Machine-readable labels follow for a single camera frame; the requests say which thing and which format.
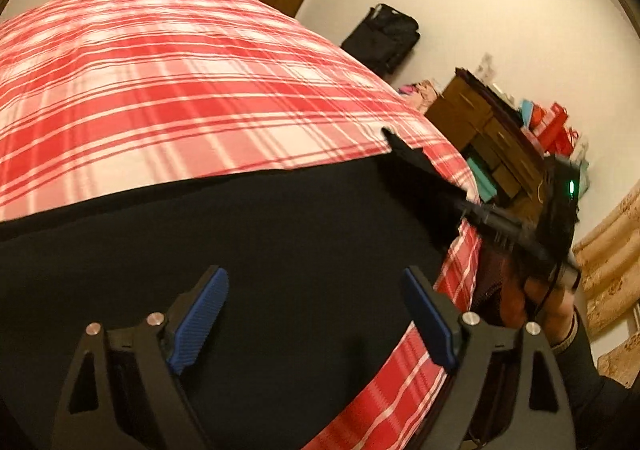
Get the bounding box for black pants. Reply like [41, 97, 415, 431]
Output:
[0, 152, 476, 450]

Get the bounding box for brown wooden dresser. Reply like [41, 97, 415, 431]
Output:
[424, 67, 556, 223]

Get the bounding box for bed with red plaid sheet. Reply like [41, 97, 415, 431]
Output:
[0, 0, 483, 450]

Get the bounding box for red gift bags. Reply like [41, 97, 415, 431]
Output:
[520, 101, 583, 156]

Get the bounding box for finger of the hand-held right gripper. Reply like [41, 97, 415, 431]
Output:
[381, 126, 483, 226]

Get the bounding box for black suitcase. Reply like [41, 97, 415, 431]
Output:
[341, 3, 421, 76]

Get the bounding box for person's right forearm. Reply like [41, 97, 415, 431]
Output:
[549, 307, 640, 450]

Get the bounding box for pile of pink clothes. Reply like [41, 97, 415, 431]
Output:
[398, 78, 443, 115]

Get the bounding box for teal box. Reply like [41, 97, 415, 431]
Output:
[465, 157, 499, 203]

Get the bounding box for person's right hand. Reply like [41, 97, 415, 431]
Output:
[497, 250, 577, 347]

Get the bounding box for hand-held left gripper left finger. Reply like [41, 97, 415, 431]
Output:
[50, 265, 231, 450]

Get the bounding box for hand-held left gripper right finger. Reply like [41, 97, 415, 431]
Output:
[401, 266, 578, 450]

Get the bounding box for beige patterned curtain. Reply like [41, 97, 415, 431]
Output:
[571, 190, 640, 388]

